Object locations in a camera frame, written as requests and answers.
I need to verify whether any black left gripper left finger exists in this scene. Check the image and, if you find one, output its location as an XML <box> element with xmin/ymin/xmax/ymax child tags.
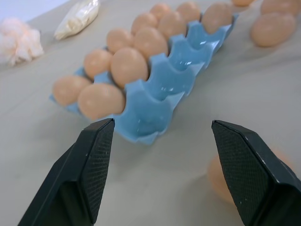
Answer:
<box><xmin>17</xmin><ymin>118</ymin><xmax>115</xmax><ymax>226</ymax></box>

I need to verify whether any crumpled pinkish white plastic bag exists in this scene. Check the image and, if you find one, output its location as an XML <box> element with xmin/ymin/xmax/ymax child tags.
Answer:
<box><xmin>0</xmin><ymin>16</ymin><xmax>45</xmax><ymax>68</ymax></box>

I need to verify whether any blue plastic egg tray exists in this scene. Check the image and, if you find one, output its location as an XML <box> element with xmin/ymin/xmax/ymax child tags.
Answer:
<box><xmin>48</xmin><ymin>13</ymin><xmax>240</xmax><ymax>145</ymax></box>

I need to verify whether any tan egg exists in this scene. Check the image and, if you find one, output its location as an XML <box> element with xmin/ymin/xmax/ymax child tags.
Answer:
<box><xmin>201</xmin><ymin>2</ymin><xmax>233</xmax><ymax>35</ymax></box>
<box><xmin>110</xmin><ymin>46</ymin><xmax>149</xmax><ymax>89</ymax></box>
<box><xmin>134</xmin><ymin>27</ymin><xmax>169</xmax><ymax>59</ymax></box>
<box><xmin>176</xmin><ymin>1</ymin><xmax>202</xmax><ymax>24</ymax></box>
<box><xmin>83</xmin><ymin>48</ymin><xmax>115</xmax><ymax>80</ymax></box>
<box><xmin>77</xmin><ymin>82</ymin><xmax>126</xmax><ymax>120</ymax></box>
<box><xmin>52</xmin><ymin>75</ymin><xmax>92</xmax><ymax>106</ymax></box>
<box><xmin>249</xmin><ymin>12</ymin><xmax>296</xmax><ymax>48</ymax></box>
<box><xmin>150</xmin><ymin>2</ymin><xmax>173</xmax><ymax>21</ymax></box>
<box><xmin>260</xmin><ymin>0</ymin><xmax>301</xmax><ymax>17</ymax></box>
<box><xmin>158</xmin><ymin>10</ymin><xmax>189</xmax><ymax>40</ymax></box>
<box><xmin>231</xmin><ymin>0</ymin><xmax>256</xmax><ymax>7</ymax></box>
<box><xmin>206</xmin><ymin>145</ymin><xmax>293</xmax><ymax>205</ymax></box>
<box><xmin>106</xmin><ymin>28</ymin><xmax>135</xmax><ymax>54</ymax></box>
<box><xmin>130</xmin><ymin>12</ymin><xmax>158</xmax><ymax>35</ymax></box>

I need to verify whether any clear bag of white contents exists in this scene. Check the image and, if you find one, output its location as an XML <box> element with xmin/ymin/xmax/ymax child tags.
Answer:
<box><xmin>53</xmin><ymin>0</ymin><xmax>101</xmax><ymax>40</ymax></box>

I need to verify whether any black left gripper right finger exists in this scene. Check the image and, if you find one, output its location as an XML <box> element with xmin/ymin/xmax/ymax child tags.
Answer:
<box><xmin>211</xmin><ymin>120</ymin><xmax>301</xmax><ymax>226</ymax></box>

